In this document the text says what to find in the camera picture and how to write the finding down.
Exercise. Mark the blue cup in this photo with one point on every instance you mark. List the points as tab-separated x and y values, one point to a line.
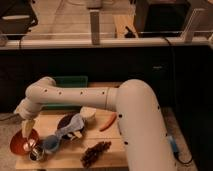
51	144

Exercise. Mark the green tray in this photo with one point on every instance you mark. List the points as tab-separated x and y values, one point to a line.
67	82

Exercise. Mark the blue plug connector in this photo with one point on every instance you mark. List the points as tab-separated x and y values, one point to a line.
173	143

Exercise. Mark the silver metal can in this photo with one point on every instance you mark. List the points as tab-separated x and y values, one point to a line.
37	154

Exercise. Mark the wooden board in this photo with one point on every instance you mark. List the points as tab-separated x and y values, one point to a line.
70	151

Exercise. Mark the grey metal post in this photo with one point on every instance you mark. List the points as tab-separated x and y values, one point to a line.
95	27

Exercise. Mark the white cylindrical container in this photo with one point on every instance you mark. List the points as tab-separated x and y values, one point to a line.
89	115

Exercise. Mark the dark brown plate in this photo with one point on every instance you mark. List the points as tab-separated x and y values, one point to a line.
64	122

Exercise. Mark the red bowl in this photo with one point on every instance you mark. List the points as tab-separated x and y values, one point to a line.
17	142

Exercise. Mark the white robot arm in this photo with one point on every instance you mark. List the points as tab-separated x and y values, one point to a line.
140	121

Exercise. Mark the dark grape bunch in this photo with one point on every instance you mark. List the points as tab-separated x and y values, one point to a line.
91	155

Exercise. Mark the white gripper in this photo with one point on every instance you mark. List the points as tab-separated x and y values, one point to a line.
27	110

